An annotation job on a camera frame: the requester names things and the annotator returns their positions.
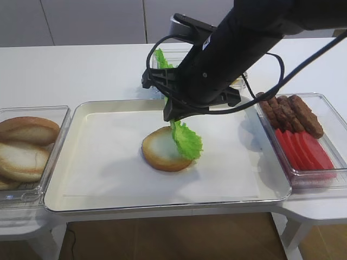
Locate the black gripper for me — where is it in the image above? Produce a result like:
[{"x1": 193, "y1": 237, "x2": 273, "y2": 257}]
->
[{"x1": 142, "y1": 40, "x2": 241, "y2": 121}]

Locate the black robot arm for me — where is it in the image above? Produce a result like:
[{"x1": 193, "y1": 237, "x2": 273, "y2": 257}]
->
[{"x1": 142, "y1": 1, "x2": 346, "y2": 121}]

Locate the remaining green lettuce leaf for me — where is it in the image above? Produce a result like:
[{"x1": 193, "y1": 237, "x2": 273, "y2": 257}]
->
[{"x1": 154, "y1": 48, "x2": 174, "y2": 69}]

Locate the clear lettuce cheese container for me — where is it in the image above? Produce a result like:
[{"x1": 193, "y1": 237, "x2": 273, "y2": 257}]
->
[{"x1": 150, "y1": 48, "x2": 246, "y2": 93}]

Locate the bottom bun on tray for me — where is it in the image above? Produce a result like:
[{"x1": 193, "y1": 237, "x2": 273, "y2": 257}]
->
[{"x1": 142, "y1": 126, "x2": 192, "y2": 172}]

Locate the brown patty leftmost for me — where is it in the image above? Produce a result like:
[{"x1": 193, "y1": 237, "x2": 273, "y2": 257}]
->
[{"x1": 259, "y1": 100, "x2": 280, "y2": 129}]

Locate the brown patty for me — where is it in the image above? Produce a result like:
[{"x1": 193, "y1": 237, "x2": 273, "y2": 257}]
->
[
  {"x1": 288, "y1": 95, "x2": 324, "y2": 139},
  {"x1": 267, "y1": 97, "x2": 291, "y2": 132},
  {"x1": 277, "y1": 95, "x2": 305, "y2": 133},
  {"x1": 259, "y1": 100, "x2": 280, "y2": 129}
]

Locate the white serving tray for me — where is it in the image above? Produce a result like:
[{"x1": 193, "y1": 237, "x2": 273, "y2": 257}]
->
[{"x1": 44, "y1": 100, "x2": 292, "y2": 213}]

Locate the red tomato slice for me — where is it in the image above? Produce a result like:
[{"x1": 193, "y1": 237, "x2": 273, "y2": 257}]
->
[
  {"x1": 282, "y1": 131, "x2": 306, "y2": 171},
  {"x1": 298, "y1": 132, "x2": 335, "y2": 171},
  {"x1": 291, "y1": 133, "x2": 316, "y2": 171},
  {"x1": 275, "y1": 128, "x2": 299, "y2": 170}
]

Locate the brown patty rightmost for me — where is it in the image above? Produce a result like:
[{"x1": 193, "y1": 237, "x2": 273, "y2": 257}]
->
[{"x1": 288, "y1": 95, "x2": 324, "y2": 139}]

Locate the clear meat tomato container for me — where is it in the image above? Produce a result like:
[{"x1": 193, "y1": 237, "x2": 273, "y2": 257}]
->
[{"x1": 257, "y1": 93, "x2": 346, "y2": 189}]

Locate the top bun upper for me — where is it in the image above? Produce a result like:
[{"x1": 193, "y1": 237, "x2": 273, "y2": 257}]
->
[{"x1": 1, "y1": 116, "x2": 60, "y2": 146}]

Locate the clear bun container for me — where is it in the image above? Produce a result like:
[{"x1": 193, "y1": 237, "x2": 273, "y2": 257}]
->
[{"x1": 1, "y1": 106, "x2": 71, "y2": 206}]

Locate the bun half middle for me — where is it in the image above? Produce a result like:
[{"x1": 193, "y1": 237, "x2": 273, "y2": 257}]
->
[{"x1": 1, "y1": 141, "x2": 50, "y2": 182}]

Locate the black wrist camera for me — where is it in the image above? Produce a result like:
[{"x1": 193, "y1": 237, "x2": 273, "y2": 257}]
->
[{"x1": 169, "y1": 13, "x2": 217, "y2": 45}]

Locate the black floor cable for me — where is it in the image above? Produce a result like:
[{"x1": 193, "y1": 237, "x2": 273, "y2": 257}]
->
[{"x1": 67, "y1": 229, "x2": 76, "y2": 260}]

